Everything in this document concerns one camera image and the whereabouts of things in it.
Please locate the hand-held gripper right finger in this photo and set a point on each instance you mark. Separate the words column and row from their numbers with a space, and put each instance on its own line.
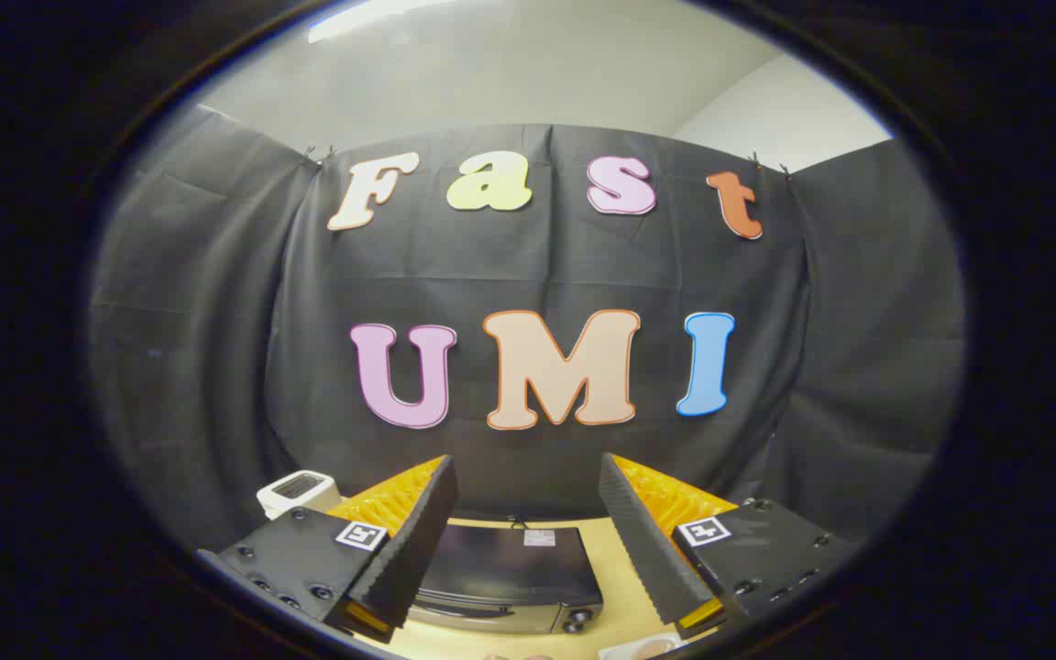
column 647, row 541

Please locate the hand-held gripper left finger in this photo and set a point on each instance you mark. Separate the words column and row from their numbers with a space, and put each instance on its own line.
column 418, row 541

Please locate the black toaster oven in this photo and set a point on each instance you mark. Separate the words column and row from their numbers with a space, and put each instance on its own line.
column 510, row 564

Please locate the white bread toaster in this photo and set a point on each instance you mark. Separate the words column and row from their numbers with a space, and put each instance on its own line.
column 294, row 490

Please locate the white square plate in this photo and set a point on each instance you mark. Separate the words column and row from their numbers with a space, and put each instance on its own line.
column 618, row 652

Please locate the black backdrop cloth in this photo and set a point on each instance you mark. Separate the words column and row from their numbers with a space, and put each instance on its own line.
column 537, row 266

